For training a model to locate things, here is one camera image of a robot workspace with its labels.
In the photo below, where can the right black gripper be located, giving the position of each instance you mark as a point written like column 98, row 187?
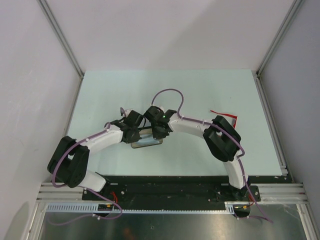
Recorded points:
column 159, row 136

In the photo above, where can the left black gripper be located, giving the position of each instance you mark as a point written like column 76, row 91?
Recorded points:
column 135, row 138

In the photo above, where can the black glasses case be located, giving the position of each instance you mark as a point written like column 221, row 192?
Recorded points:
column 145, row 131

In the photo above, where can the red sunglasses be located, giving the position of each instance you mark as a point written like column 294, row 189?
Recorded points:
column 232, row 119

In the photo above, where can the blue cleaning cloth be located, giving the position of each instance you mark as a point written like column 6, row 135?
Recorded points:
column 146, row 140

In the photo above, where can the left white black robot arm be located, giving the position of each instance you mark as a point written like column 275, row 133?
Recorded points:
column 69, row 162

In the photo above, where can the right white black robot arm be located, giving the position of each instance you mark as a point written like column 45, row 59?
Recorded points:
column 222, row 140

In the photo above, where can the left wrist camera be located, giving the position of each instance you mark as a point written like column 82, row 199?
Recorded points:
column 125, row 112

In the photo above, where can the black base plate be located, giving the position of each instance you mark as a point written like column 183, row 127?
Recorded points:
column 172, row 193

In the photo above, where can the white cable duct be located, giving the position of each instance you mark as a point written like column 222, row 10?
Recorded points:
column 103, row 208

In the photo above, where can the aluminium rail frame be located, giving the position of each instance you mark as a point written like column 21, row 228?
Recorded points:
column 284, row 212

